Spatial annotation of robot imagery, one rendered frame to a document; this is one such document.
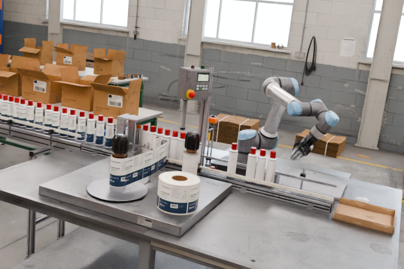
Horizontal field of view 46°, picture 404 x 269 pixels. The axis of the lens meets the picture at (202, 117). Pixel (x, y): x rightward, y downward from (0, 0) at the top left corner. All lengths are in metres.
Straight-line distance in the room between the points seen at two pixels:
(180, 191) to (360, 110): 6.02
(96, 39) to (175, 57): 1.82
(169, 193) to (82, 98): 2.60
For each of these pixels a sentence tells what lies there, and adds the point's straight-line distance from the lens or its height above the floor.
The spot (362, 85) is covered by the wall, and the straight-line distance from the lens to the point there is 7.96.
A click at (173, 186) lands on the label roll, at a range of 2.22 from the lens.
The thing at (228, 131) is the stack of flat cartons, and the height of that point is 0.19.
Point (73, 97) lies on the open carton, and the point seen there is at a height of 0.89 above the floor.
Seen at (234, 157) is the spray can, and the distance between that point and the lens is 2.79.
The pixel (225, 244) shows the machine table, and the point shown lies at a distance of 2.16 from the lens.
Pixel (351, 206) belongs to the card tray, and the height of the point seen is 0.83.
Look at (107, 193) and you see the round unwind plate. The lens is 2.44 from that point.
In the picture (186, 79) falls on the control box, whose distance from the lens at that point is 2.84.
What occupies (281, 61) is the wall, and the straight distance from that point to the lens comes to 8.18.
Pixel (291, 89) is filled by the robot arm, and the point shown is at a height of 1.41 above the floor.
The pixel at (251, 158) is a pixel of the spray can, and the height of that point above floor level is 1.03.
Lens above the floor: 1.81
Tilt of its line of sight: 12 degrees down
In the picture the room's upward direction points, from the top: 6 degrees clockwise
